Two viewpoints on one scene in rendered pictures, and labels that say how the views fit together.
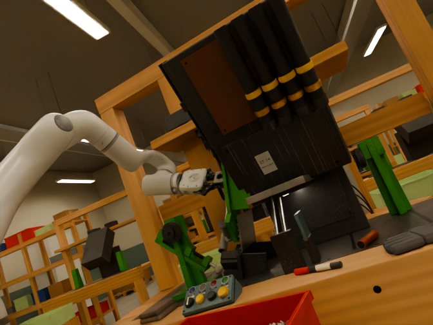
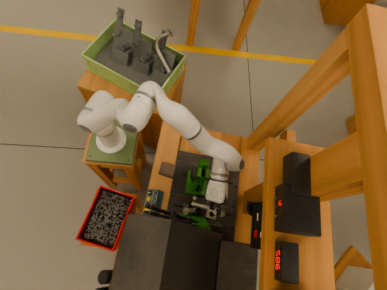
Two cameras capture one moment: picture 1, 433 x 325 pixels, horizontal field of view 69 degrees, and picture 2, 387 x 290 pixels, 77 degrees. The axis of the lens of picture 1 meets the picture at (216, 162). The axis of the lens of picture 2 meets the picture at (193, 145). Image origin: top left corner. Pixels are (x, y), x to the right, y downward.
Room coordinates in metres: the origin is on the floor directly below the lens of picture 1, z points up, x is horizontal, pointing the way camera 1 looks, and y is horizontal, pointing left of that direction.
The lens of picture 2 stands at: (0.91, -0.04, 2.40)
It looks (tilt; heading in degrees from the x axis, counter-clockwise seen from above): 68 degrees down; 61
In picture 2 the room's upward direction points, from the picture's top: 20 degrees clockwise
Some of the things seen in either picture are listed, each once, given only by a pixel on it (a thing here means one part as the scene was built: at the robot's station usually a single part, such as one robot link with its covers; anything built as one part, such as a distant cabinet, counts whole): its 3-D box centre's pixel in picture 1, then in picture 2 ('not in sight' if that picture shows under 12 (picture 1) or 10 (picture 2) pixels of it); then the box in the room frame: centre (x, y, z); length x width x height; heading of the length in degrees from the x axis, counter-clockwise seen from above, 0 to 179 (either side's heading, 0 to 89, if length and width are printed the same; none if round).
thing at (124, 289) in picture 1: (132, 282); not in sight; (9.81, 3.73, 0.22); 1.20 x 0.81 x 0.44; 171
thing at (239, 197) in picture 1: (240, 189); (195, 228); (1.07, -0.04, 1.17); 0.13 x 0.12 x 0.20; 71
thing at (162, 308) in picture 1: (158, 310); (167, 170); (1.00, 0.33, 0.91); 0.10 x 0.08 x 0.03; 153
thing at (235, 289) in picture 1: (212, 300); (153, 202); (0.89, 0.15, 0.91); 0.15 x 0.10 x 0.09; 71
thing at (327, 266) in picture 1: (316, 268); not in sight; (0.81, -0.13, 0.91); 0.13 x 0.02 x 0.02; 49
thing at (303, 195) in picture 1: (307, 193); (226, 273); (1.20, -0.28, 1.07); 0.30 x 0.18 x 0.34; 71
